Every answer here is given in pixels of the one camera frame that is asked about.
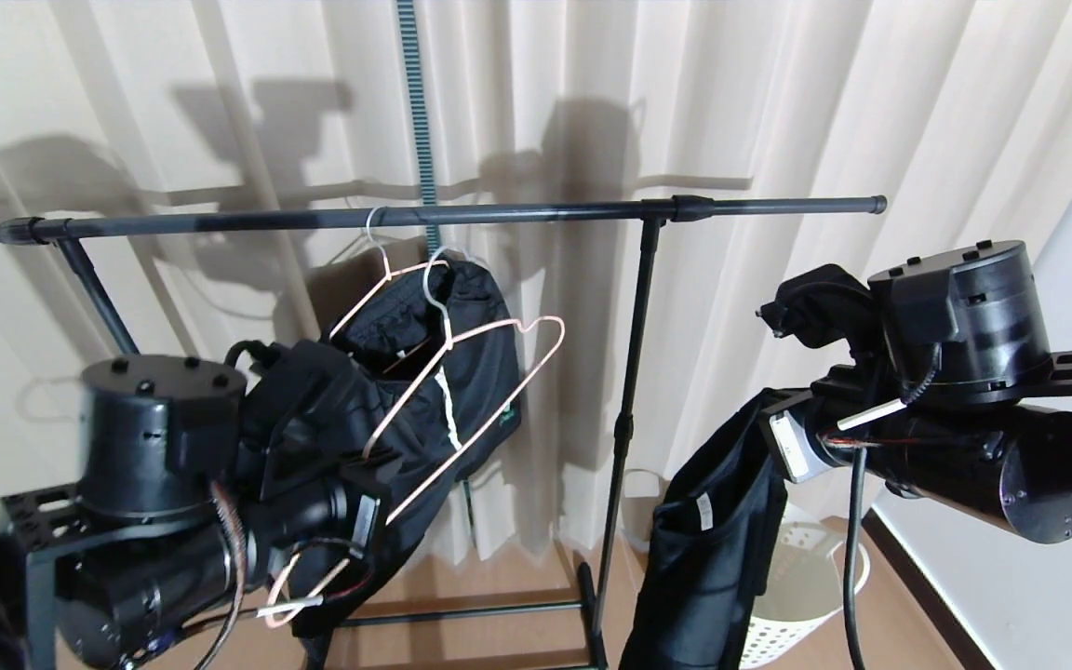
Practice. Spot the pink clothes hanger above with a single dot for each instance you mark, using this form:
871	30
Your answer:
499	328
385	272

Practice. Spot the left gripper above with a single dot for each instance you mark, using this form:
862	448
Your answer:
173	586

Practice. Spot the white curtain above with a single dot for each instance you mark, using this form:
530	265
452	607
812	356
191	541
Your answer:
871	93

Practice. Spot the black shorts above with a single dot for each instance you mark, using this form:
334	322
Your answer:
480	391

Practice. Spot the white laundry basket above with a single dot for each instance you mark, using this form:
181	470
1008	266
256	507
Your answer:
806	577

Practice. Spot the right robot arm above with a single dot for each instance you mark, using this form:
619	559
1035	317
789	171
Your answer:
964	316

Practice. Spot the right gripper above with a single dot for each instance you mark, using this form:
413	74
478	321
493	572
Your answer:
1011	465

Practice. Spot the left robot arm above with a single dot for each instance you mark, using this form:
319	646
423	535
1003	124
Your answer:
154	437

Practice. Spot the black garment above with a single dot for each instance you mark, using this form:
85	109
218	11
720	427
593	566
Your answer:
703	577

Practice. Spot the black clothes rack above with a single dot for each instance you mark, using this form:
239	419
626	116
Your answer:
313	220

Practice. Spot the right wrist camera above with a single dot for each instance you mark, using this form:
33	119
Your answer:
820	302

